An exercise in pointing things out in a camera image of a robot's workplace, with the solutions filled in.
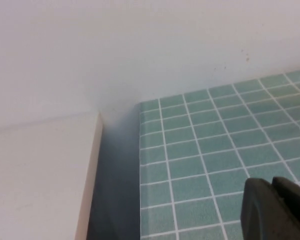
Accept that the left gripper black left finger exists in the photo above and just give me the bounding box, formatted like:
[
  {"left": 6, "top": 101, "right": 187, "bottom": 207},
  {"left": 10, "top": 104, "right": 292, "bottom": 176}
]
[{"left": 240, "top": 176, "right": 300, "bottom": 240}]

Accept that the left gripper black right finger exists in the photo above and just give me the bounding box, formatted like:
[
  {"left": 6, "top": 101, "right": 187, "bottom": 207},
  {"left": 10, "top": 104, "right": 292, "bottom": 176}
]
[{"left": 271, "top": 175, "right": 300, "bottom": 240}]

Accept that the green tiled table mat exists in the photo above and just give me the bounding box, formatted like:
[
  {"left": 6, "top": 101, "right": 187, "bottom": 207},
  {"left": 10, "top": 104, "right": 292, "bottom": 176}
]
[{"left": 139, "top": 68, "right": 300, "bottom": 240}]

